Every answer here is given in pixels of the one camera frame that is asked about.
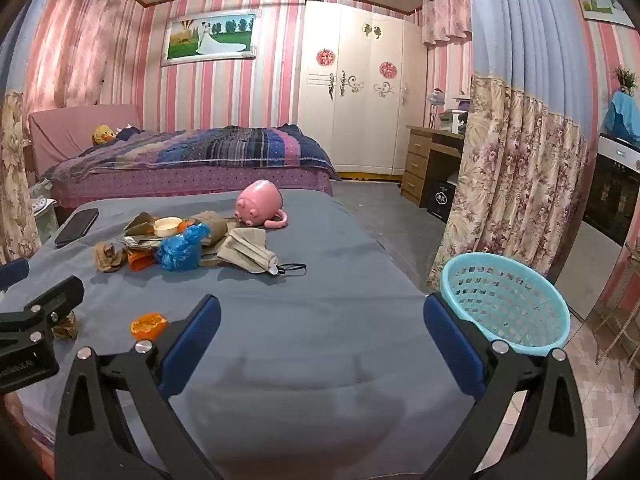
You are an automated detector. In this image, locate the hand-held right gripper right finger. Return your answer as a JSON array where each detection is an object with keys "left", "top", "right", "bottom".
[{"left": 410, "top": 292, "right": 588, "bottom": 480}]

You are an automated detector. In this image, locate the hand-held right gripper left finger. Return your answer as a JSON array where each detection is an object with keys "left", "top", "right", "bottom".
[{"left": 55, "top": 294, "right": 223, "bottom": 480}]

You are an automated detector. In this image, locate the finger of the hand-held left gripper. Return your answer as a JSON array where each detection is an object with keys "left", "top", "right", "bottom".
[
  {"left": 0, "top": 258, "right": 31, "bottom": 293},
  {"left": 0, "top": 276, "right": 85, "bottom": 350}
]

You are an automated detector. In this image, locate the brown paper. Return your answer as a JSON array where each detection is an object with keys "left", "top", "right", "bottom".
[
  {"left": 95, "top": 241, "right": 130, "bottom": 273},
  {"left": 123, "top": 211, "right": 158, "bottom": 236},
  {"left": 52, "top": 310, "right": 78, "bottom": 340}
]

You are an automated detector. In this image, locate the turquoise plastic basket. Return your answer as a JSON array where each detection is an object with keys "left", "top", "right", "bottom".
[{"left": 440, "top": 252, "right": 571, "bottom": 358}]

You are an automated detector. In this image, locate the blue plastic bag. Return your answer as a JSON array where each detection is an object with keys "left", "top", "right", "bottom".
[{"left": 154, "top": 222, "right": 212, "bottom": 272}]

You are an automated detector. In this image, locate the grey face mask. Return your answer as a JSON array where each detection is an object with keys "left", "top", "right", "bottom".
[{"left": 216, "top": 227, "right": 307, "bottom": 277}]

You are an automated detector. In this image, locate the black phone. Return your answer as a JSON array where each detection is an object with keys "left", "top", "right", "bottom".
[{"left": 54, "top": 208, "right": 100, "bottom": 249}]

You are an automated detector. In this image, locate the grey blanket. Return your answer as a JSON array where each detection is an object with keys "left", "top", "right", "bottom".
[{"left": 0, "top": 190, "right": 501, "bottom": 480}]

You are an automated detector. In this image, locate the tan phone case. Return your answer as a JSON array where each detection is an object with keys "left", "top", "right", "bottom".
[{"left": 192, "top": 211, "right": 238, "bottom": 267}]

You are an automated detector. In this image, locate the black box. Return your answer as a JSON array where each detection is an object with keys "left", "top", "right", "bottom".
[{"left": 422, "top": 180, "right": 457, "bottom": 222}]

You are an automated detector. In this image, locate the pink headboard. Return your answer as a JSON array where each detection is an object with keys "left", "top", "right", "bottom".
[{"left": 27, "top": 105, "right": 143, "bottom": 176}]

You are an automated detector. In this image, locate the pink pig cup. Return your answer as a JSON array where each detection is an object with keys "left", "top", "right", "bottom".
[{"left": 234, "top": 180, "right": 290, "bottom": 231}]

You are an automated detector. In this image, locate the purple polka-dot bed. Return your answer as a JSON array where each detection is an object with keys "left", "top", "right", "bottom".
[{"left": 50, "top": 167, "right": 335, "bottom": 209}]

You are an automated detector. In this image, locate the wooden desk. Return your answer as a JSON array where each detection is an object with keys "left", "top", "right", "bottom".
[{"left": 400, "top": 125, "right": 468, "bottom": 208}]

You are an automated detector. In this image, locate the blue floral curtain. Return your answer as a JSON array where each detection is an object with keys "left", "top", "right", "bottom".
[{"left": 425, "top": 0, "right": 608, "bottom": 291}]

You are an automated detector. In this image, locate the bed with plaid blanket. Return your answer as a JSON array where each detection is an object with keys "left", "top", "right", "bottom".
[{"left": 50, "top": 124, "right": 336, "bottom": 181}]

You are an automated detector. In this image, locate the white cabinet with glass door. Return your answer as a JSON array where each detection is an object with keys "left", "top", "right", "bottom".
[{"left": 580, "top": 132, "right": 640, "bottom": 321}]

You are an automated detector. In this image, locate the white printer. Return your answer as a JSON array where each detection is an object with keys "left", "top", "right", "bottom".
[{"left": 440, "top": 109, "right": 468, "bottom": 134}]

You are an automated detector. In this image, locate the white wardrobe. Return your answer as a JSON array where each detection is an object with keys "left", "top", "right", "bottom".
[{"left": 298, "top": 0, "right": 426, "bottom": 177}]

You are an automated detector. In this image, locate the blue cloth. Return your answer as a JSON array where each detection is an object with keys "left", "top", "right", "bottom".
[{"left": 602, "top": 91, "right": 640, "bottom": 141}]

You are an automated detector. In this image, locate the framed wedding picture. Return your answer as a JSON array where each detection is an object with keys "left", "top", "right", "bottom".
[{"left": 160, "top": 10, "right": 258, "bottom": 67}]

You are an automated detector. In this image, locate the potted plant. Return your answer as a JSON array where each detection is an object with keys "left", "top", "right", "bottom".
[{"left": 614, "top": 65, "right": 640, "bottom": 96}]

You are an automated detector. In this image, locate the pink valance curtain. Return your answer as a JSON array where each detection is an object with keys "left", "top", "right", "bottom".
[{"left": 421, "top": 0, "right": 473, "bottom": 46}]

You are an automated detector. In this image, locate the white wire rack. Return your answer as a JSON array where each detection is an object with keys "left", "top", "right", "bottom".
[{"left": 595, "top": 240, "right": 640, "bottom": 376}]

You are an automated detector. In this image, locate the small wall picture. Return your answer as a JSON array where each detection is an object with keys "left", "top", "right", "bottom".
[{"left": 574, "top": 0, "right": 626, "bottom": 23}]

